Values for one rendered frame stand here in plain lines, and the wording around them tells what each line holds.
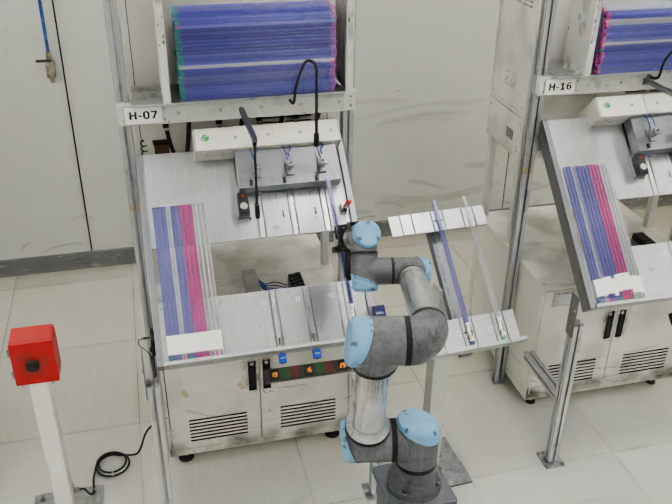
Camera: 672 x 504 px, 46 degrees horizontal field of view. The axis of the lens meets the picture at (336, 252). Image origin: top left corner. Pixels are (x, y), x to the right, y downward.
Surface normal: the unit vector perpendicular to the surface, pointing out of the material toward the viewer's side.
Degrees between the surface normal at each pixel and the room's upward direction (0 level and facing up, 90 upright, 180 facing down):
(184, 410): 90
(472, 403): 0
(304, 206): 42
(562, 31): 90
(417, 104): 90
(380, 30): 90
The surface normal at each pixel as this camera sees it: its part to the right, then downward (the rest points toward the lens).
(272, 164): 0.17, -0.33
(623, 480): 0.01, -0.88
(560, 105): 0.24, 0.48
